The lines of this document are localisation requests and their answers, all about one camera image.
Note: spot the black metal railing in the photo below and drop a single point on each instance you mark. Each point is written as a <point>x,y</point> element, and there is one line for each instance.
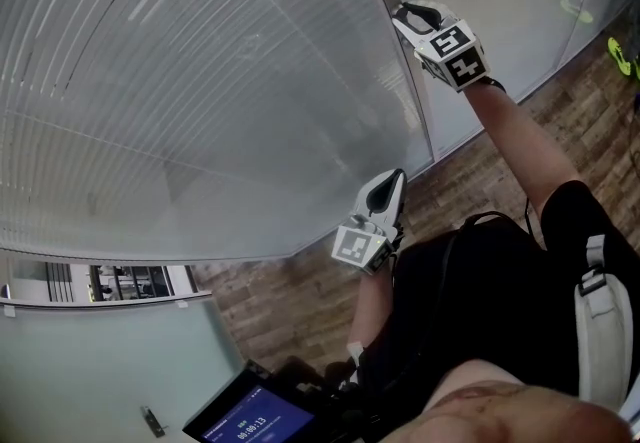
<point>59,281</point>

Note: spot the frosted glass door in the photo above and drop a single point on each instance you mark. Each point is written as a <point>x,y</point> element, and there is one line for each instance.
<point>75,371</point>

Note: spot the person's right forearm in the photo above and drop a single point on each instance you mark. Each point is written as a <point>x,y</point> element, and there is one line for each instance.
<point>515,141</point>

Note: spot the person's left forearm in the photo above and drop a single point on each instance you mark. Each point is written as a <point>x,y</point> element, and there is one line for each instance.
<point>370,311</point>

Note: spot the person's face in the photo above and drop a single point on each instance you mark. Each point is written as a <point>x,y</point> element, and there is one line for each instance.
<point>500,411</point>

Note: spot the person's black shirt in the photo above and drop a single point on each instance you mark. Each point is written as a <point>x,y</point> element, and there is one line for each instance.
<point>475,291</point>

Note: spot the black tablet with blue screen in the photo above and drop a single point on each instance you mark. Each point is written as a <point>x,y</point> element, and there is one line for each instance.
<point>255,423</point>

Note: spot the metal window frame post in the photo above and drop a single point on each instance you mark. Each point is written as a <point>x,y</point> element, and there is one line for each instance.
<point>424,106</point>

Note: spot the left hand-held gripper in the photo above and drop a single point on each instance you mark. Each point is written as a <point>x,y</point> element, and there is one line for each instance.
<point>355,248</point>

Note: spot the black wristband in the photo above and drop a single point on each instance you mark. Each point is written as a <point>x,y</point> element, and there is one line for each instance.
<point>494,83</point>

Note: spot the black framed window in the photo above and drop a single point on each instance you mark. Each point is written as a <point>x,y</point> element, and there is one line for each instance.
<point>132,283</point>

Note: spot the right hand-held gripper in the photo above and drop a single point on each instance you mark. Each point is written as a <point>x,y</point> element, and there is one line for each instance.
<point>457,56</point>

